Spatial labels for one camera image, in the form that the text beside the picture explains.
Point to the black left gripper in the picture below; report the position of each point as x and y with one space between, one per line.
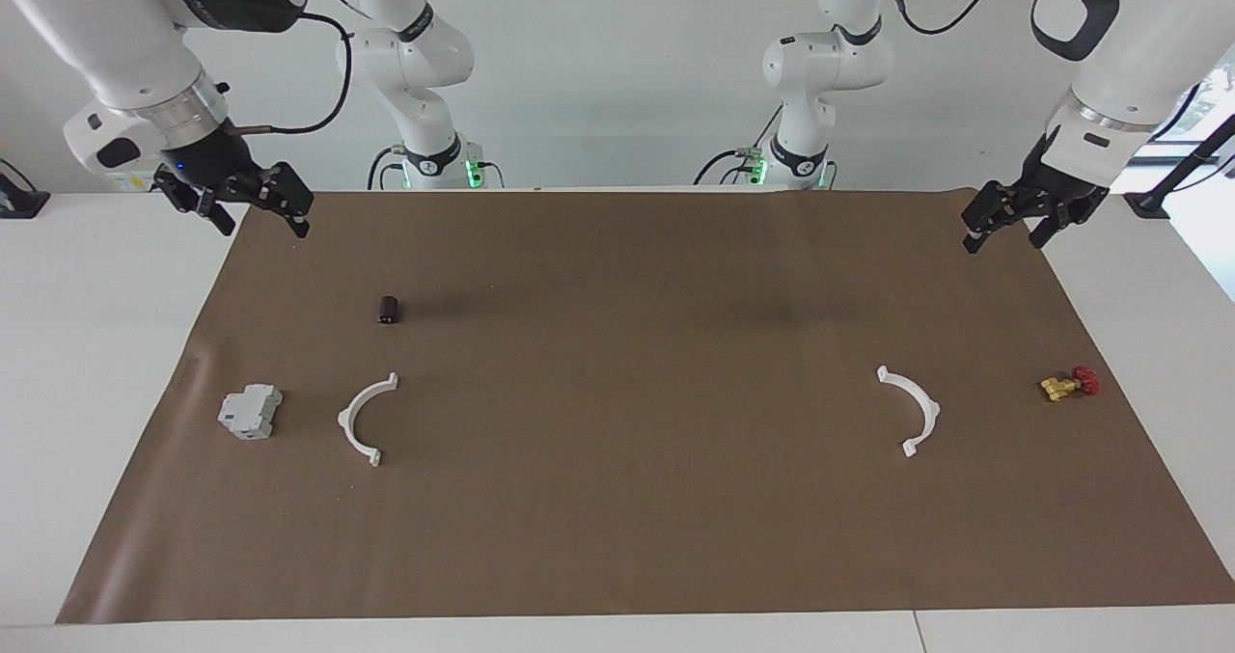
1056 185

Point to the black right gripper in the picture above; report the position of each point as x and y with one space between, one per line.
217 161

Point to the small white plastic part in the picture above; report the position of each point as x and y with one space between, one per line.
249 414

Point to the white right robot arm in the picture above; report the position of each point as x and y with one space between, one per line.
106 26

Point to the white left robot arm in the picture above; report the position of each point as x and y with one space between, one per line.
1138 45

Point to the black stand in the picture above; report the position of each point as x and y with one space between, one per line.
1148 204
19 200

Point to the small black cylinder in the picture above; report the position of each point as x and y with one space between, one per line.
390 310

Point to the brown table mat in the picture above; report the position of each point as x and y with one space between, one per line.
617 499

